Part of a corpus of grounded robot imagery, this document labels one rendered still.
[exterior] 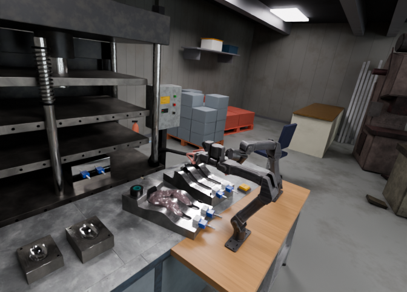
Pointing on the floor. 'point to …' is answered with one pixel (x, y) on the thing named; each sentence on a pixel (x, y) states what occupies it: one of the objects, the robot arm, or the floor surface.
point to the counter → (315, 128)
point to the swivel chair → (281, 142)
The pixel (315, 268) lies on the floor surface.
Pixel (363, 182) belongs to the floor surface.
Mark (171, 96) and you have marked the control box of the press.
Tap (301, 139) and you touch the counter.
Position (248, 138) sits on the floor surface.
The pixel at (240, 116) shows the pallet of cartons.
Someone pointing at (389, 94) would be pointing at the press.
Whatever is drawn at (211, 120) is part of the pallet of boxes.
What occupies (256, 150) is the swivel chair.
